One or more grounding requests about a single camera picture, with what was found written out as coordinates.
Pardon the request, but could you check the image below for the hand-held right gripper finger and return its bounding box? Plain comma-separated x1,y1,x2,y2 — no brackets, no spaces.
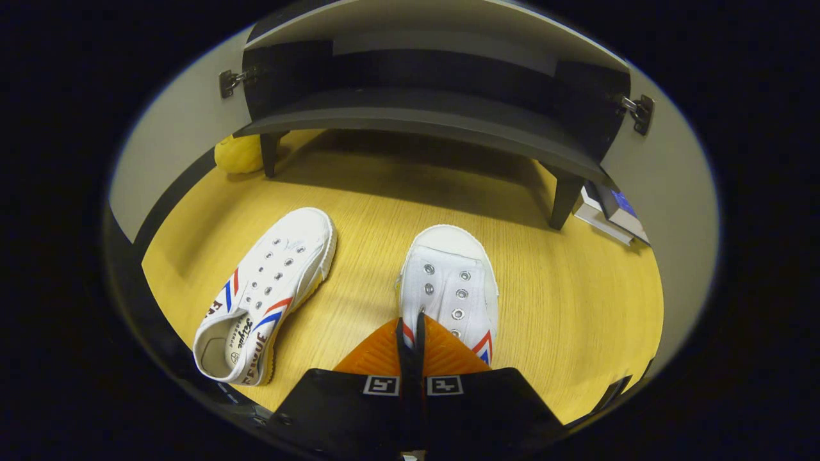
413,311,564,458
272,317,414,458

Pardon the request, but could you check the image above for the white canvas shoe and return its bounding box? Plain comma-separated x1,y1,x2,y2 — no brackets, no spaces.
396,224,500,367
192,207,338,387

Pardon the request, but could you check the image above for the grey shoe cabinet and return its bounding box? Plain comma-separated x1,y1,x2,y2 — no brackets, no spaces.
240,0,632,231

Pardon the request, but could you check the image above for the grey shoe cabinet door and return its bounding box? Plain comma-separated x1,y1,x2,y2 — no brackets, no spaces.
109,26,254,244
602,64,719,378

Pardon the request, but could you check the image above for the blue book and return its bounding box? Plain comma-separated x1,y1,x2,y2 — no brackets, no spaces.
593,181,651,245

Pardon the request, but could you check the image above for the yellow soft toy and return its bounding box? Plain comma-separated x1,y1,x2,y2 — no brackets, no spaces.
214,133,265,175

